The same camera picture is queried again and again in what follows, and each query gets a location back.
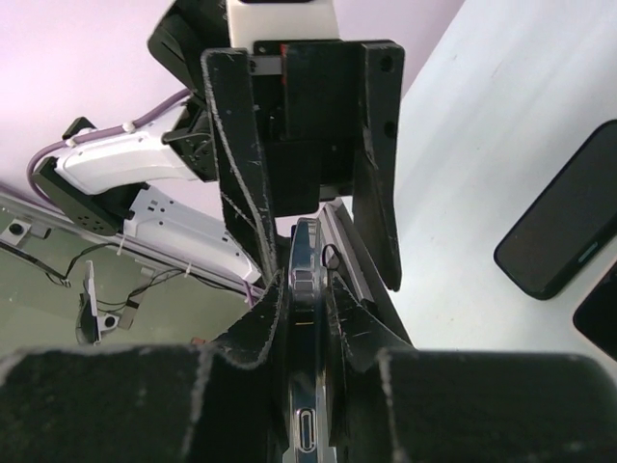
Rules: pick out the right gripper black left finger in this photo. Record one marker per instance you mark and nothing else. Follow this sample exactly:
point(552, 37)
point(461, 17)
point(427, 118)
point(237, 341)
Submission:
point(217, 402)

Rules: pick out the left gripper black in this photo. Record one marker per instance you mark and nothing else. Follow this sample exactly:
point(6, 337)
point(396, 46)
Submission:
point(277, 127)

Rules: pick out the clear magsafe phone case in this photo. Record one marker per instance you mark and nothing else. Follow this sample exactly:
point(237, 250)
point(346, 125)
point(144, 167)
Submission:
point(313, 270)

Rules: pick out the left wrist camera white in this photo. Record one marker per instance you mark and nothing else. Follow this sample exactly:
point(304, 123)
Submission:
point(252, 21)

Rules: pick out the teal phone black screen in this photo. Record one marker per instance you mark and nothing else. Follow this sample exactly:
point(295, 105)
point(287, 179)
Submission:
point(568, 224)

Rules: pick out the small black phone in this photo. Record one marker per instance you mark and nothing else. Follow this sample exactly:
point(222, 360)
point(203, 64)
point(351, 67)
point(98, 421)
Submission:
point(306, 337)

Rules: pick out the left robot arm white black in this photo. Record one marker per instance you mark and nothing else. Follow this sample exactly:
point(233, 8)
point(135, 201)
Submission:
point(124, 181)

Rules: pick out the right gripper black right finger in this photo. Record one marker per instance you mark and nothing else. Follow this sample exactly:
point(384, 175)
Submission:
point(390, 402)

